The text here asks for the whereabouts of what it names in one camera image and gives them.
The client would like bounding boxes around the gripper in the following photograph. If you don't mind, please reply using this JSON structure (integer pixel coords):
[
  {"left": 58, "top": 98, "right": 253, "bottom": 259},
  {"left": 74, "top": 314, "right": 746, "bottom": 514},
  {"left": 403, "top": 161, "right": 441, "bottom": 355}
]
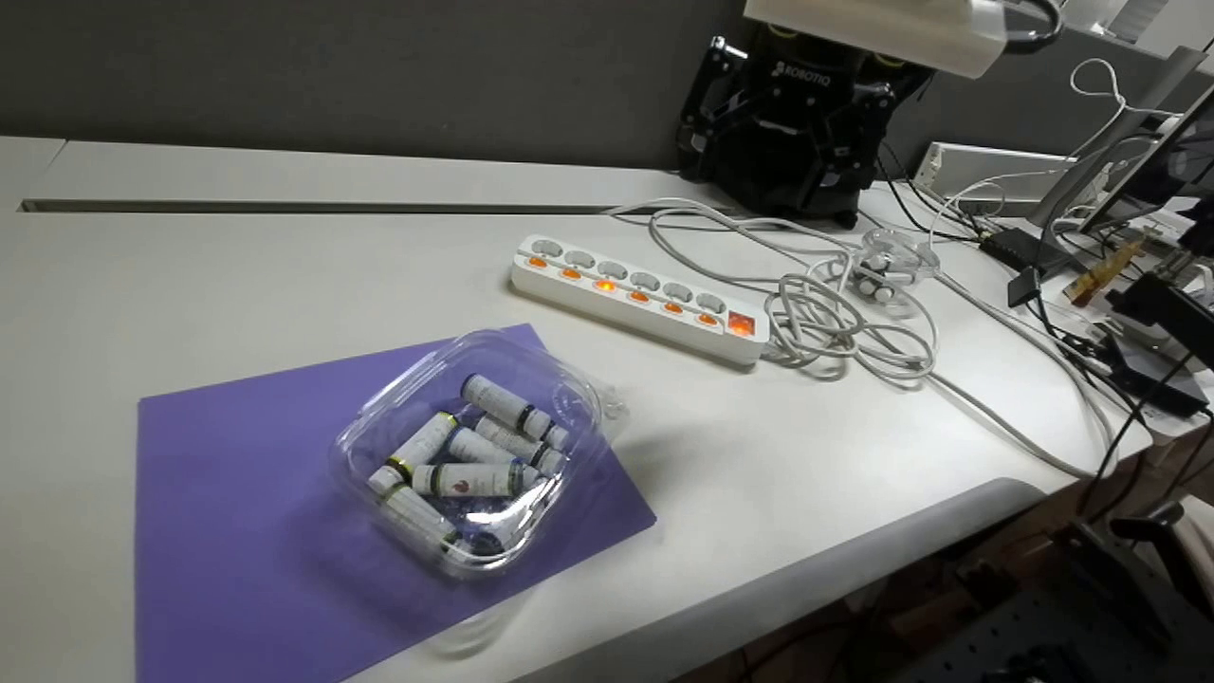
[{"left": 676, "top": 27, "right": 936, "bottom": 229}]

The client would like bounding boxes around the clear round plastic container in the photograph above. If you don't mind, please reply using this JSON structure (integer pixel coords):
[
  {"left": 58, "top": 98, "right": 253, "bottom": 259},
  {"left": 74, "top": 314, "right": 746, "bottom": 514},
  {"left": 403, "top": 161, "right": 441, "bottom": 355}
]
[{"left": 847, "top": 228, "right": 943, "bottom": 317}]

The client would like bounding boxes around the white power strip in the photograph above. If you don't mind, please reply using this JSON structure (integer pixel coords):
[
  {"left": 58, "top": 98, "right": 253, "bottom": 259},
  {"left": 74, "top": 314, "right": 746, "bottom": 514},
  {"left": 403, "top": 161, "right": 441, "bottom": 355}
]
[{"left": 510, "top": 234, "right": 770, "bottom": 367}]

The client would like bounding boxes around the white box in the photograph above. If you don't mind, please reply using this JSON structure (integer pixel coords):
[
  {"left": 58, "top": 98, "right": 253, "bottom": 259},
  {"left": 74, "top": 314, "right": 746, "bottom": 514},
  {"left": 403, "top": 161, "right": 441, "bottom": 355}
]
[{"left": 911, "top": 141, "right": 1079, "bottom": 216}]

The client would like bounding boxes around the small black box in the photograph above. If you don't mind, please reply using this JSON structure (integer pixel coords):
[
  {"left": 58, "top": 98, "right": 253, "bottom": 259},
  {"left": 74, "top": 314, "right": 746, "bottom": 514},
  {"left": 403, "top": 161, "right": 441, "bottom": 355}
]
[{"left": 980, "top": 227, "right": 1075, "bottom": 278}]

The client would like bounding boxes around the small white vial black cap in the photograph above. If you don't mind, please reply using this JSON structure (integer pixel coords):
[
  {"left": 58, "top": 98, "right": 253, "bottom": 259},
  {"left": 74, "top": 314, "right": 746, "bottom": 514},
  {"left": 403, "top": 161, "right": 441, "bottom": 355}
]
[
  {"left": 446, "top": 428, "right": 542, "bottom": 487},
  {"left": 461, "top": 374, "right": 555, "bottom": 441},
  {"left": 473, "top": 416, "right": 569, "bottom": 476}
]

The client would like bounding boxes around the monitor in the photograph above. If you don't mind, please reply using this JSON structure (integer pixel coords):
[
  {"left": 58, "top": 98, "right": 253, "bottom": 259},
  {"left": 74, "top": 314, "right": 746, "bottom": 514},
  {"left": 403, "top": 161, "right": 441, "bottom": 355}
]
[{"left": 1027, "top": 46, "right": 1214, "bottom": 238}]

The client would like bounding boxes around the black device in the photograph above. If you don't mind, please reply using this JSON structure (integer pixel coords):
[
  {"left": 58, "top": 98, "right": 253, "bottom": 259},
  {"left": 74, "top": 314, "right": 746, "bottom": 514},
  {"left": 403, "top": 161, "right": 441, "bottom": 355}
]
[{"left": 1106, "top": 272, "right": 1214, "bottom": 373}]

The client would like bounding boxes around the clear plastic clamshell container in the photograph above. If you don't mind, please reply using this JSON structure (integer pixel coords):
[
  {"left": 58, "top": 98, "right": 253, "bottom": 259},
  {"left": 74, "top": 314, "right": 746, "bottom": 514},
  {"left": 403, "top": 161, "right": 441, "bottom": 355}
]
[{"left": 329, "top": 328, "right": 629, "bottom": 581}]

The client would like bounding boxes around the small white vial red print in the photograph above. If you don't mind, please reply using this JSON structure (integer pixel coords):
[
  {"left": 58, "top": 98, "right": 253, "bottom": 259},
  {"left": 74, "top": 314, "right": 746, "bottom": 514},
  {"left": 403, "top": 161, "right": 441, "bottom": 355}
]
[{"left": 412, "top": 462, "right": 528, "bottom": 500}]

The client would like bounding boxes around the small white vial yellow band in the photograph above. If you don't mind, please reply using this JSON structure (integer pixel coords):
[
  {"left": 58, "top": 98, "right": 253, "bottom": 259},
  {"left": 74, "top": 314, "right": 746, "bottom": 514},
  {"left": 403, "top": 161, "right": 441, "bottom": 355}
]
[
  {"left": 367, "top": 466, "right": 463, "bottom": 548},
  {"left": 387, "top": 412, "right": 460, "bottom": 481}
]

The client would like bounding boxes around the office chair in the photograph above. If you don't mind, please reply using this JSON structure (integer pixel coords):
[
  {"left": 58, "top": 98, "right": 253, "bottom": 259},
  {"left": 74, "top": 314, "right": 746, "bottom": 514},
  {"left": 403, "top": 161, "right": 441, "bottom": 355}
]
[{"left": 1051, "top": 501, "right": 1214, "bottom": 657}]

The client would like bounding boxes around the purple paper sheet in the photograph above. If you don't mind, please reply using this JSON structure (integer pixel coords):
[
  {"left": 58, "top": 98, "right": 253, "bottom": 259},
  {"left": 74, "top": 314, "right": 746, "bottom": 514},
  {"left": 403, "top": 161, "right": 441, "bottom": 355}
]
[{"left": 135, "top": 323, "right": 658, "bottom": 683}]

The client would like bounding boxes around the black cable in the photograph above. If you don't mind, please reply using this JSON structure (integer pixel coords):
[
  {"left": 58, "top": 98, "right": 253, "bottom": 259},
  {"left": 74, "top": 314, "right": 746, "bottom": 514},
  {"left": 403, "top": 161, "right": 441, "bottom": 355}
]
[{"left": 874, "top": 140, "right": 989, "bottom": 246}]

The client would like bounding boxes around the coil of white cable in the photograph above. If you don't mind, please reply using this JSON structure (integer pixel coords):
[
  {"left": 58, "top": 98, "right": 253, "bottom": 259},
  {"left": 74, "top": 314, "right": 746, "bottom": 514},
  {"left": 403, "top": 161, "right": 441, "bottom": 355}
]
[{"left": 607, "top": 197, "right": 1113, "bottom": 480}]

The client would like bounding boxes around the thin white cable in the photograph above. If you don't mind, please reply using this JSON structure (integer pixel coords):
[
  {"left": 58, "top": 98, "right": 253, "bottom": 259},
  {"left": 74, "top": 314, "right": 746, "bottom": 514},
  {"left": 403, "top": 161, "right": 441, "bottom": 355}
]
[{"left": 928, "top": 57, "right": 1153, "bottom": 249}]

